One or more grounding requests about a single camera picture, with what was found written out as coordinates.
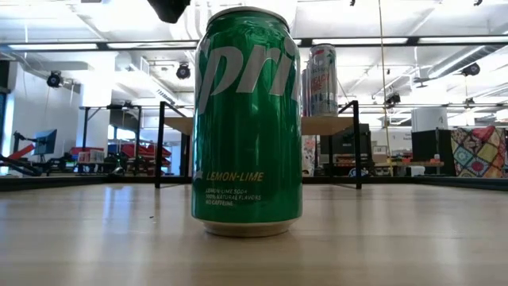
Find red storage crates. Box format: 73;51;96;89
70;142;172;168

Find black background cable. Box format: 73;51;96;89
0;153;43;178

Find long ceiling light bar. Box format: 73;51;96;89
0;36;508;52

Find colourful patchwork quilt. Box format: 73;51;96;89
450;126;508;179

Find black metal background table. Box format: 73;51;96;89
79;103;143;176

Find black metal table frame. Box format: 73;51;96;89
0;173;508;192

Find silver ceiling duct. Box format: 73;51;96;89
427;43;508;79

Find black cabinet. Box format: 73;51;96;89
411;129;453;176

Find wooden background workbench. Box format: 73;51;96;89
375;157;445;176

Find wooden shelf black metal legs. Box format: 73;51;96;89
155;100;363;191

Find black television screen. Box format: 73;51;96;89
323;123;372;157

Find red background object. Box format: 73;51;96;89
7;143;36;160

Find computer monitor on stand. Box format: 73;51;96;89
13;129;59;164

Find white cylinder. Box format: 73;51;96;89
411;106;448;133

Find green Sprite can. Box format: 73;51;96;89
190;6;303;238

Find yellow hanging cable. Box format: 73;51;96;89
376;0;394;176

